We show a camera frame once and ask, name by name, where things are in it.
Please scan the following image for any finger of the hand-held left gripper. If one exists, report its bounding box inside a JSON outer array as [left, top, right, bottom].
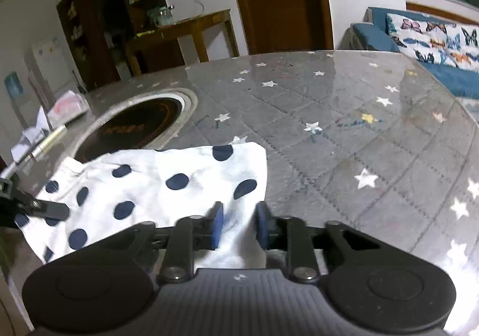
[[0, 175, 70, 229]]

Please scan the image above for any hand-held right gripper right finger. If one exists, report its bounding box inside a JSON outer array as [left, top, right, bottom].
[[255, 202, 381, 283]]

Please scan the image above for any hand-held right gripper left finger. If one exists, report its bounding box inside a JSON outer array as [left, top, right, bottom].
[[96, 202, 225, 283]]

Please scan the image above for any white dark-dotted garment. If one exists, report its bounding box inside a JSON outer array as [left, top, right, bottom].
[[15, 141, 269, 274]]

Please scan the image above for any white marker pen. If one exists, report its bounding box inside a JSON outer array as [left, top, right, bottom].
[[7, 124, 69, 169]]

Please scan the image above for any white folded paper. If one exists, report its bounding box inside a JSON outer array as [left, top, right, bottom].
[[10, 106, 51, 161]]

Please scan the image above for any pink white tissue pack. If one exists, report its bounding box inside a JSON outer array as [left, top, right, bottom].
[[48, 90, 90, 123]]

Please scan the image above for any black round induction cooktop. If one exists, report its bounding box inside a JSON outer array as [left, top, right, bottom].
[[75, 97, 184, 163]]

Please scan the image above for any grey star tablecloth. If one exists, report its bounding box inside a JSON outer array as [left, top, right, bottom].
[[0, 49, 479, 336]]

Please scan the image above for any blue water jug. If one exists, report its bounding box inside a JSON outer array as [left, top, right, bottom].
[[4, 72, 24, 99]]

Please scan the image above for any white refrigerator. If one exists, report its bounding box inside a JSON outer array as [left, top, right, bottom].
[[24, 36, 78, 98]]

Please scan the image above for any wooden console table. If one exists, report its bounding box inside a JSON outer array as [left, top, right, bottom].
[[125, 10, 240, 77]]

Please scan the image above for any dark wooden shelf cabinet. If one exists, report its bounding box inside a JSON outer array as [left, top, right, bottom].
[[56, 0, 169, 93]]

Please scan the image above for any brown wooden door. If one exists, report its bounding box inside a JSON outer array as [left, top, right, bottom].
[[224, 0, 334, 56]]

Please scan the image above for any blue sofa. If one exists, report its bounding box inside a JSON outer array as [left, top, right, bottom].
[[350, 7, 479, 99]]

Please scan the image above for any butterfly print pillow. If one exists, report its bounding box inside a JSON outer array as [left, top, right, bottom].
[[385, 13, 479, 72]]

